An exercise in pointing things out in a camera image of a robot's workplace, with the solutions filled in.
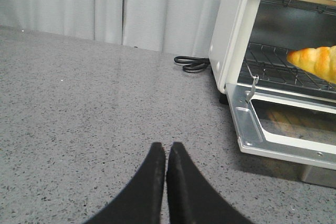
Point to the white Toshiba toaster oven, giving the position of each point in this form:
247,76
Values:
291,24

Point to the grey curtain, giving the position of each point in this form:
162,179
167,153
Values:
173,26

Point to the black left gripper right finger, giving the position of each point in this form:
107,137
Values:
191,198

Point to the metal oven wire rack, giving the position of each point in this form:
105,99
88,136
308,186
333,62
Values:
270,65

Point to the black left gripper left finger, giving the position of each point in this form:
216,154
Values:
141,199

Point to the golden croissant bread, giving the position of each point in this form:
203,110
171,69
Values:
317,61

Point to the oven glass door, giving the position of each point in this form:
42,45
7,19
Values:
283,125

